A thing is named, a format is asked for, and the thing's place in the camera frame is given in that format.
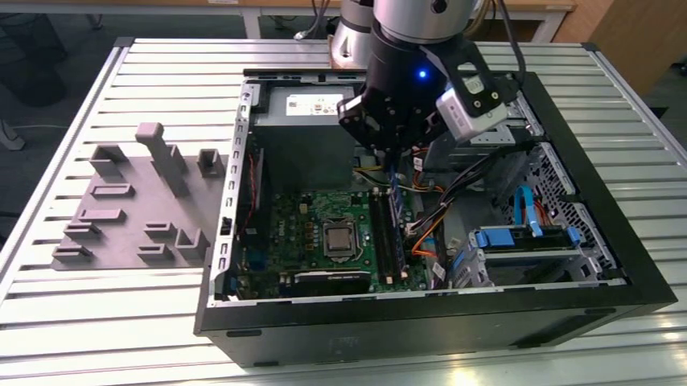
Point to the gray parts rack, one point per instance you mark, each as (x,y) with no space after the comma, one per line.
(139,189)

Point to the black open PC case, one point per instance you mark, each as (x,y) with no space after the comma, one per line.
(375,321)

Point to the CPU socket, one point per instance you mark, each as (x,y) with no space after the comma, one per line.
(341,221)

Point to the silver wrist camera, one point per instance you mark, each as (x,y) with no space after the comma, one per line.
(467,120)

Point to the black RAM slot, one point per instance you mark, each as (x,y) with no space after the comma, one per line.
(378,229)

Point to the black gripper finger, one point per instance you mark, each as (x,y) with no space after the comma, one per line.
(422,128)
(365,124)

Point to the black graphics card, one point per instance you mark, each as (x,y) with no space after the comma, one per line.
(333,281)

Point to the black office chair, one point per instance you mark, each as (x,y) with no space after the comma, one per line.
(32,60)

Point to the wooden cabinet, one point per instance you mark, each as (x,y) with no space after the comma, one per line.
(634,40)

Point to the blue disk carrier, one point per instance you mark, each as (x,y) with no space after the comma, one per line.
(499,237)

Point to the green motherboard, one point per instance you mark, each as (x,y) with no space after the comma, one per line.
(295,225)

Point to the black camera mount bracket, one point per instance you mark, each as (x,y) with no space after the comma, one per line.
(462,64)

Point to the RAM memory stick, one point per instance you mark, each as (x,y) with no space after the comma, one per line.
(395,185)

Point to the blue expansion slot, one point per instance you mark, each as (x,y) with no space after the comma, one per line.
(259,259)

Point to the white stand base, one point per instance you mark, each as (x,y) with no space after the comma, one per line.
(11,138)

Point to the wooden desk white legs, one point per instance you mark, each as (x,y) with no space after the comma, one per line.
(537,5)

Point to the silver disk bay bracket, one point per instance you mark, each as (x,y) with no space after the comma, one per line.
(537,254)

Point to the silver drive cage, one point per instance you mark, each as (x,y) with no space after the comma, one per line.
(513,136)

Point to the gray power supply unit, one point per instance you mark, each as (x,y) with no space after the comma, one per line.
(301,153)

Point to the silver CPU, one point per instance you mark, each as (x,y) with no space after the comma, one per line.
(339,239)

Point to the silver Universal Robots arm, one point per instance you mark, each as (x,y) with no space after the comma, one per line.
(414,20)

